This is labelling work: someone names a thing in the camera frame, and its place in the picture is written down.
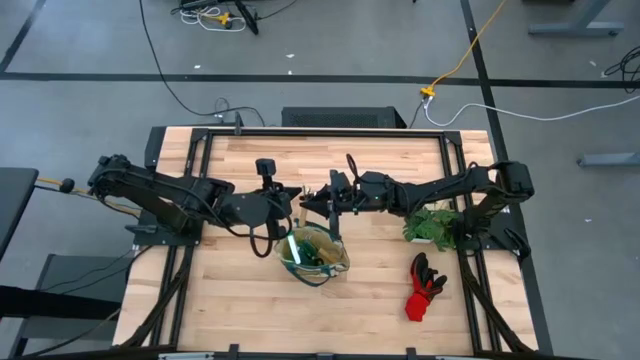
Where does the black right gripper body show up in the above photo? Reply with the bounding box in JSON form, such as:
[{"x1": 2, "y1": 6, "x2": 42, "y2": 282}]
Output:
[{"x1": 329, "y1": 170, "x2": 364, "y2": 218}]

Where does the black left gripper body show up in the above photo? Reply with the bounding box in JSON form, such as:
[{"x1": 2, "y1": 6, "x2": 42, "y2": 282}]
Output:
[{"x1": 221, "y1": 191, "x2": 296, "y2": 231}]

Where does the beige green gardening bag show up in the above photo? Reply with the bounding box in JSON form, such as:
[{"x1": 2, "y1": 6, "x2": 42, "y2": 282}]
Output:
[{"x1": 273, "y1": 221, "x2": 352, "y2": 289}]

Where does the red black gardening glove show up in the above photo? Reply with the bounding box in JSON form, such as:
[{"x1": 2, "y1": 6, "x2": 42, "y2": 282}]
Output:
[{"x1": 404, "y1": 251, "x2": 449, "y2": 324}]

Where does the black computer case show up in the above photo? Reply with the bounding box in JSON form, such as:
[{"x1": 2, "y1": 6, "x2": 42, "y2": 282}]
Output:
[{"x1": 280, "y1": 105, "x2": 409, "y2": 129}]

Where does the green potted plant white pot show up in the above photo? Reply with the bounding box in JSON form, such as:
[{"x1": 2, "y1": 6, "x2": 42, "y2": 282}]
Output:
[{"x1": 401, "y1": 206, "x2": 464, "y2": 253}]

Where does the black corner plate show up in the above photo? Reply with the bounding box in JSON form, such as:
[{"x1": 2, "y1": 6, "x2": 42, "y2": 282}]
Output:
[{"x1": 143, "y1": 125, "x2": 168, "y2": 176}]

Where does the black tripod leg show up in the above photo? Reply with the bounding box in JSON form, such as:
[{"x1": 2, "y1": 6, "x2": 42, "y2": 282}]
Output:
[{"x1": 233, "y1": 0, "x2": 262, "y2": 36}]

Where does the black side table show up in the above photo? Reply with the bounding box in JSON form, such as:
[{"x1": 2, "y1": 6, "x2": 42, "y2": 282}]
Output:
[{"x1": 0, "y1": 167, "x2": 40, "y2": 261}]

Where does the grey floor bar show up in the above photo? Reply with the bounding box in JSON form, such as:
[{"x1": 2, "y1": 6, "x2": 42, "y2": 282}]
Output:
[{"x1": 575, "y1": 152, "x2": 640, "y2": 168}]

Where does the grey table base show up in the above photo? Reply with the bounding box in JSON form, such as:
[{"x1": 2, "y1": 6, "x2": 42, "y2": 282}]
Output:
[{"x1": 522, "y1": 0, "x2": 626, "y2": 38}]

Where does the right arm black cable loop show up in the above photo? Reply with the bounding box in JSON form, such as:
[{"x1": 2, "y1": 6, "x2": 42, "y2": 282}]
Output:
[{"x1": 344, "y1": 151, "x2": 363, "y2": 187}]

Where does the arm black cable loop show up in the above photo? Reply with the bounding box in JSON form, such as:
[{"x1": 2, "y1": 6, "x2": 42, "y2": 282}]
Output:
[
  {"x1": 344, "y1": 151, "x2": 363, "y2": 187},
  {"x1": 248, "y1": 197, "x2": 294, "y2": 260}
]

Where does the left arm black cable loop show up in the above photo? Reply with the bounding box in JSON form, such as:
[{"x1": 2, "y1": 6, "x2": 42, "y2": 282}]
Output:
[{"x1": 248, "y1": 197, "x2": 294, "y2": 260}]

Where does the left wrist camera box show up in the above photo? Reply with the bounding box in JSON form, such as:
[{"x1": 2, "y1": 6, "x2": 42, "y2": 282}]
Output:
[{"x1": 254, "y1": 157, "x2": 280, "y2": 192}]

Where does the black metal table frame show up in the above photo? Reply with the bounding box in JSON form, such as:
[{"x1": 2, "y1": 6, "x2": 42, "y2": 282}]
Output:
[{"x1": 113, "y1": 126, "x2": 540, "y2": 360}]

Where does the yellow extension cable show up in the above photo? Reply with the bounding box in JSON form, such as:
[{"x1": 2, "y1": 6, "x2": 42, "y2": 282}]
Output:
[{"x1": 419, "y1": 0, "x2": 509, "y2": 99}]

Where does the white coiled cable bundle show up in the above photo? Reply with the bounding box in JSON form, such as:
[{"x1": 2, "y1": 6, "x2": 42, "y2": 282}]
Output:
[{"x1": 178, "y1": 5, "x2": 249, "y2": 34}]

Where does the long black floor cable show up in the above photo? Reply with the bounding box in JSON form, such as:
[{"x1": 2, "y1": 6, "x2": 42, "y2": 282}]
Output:
[{"x1": 137, "y1": 0, "x2": 267, "y2": 127}]

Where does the white floor cable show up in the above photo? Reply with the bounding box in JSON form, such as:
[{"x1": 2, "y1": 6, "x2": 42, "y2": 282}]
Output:
[{"x1": 423, "y1": 94, "x2": 640, "y2": 128}]

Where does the black tangled cable bundle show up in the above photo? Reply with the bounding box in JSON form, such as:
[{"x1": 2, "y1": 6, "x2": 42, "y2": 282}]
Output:
[{"x1": 601, "y1": 45, "x2": 640, "y2": 95}]

